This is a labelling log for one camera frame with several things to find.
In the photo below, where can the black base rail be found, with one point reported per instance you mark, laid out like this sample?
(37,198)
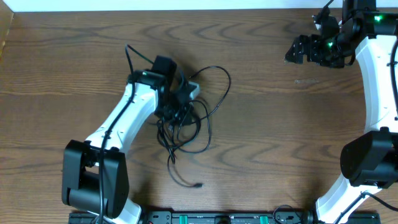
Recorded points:
(282,215)

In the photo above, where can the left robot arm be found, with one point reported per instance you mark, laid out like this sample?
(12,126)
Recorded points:
(95,176)

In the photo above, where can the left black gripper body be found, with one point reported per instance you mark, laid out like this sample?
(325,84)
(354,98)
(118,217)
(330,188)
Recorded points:
(175,104)

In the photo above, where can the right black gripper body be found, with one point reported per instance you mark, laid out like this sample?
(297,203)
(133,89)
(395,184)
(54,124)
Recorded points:
(331,52)

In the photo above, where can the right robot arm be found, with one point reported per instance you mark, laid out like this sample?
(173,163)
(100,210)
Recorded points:
(368,164)

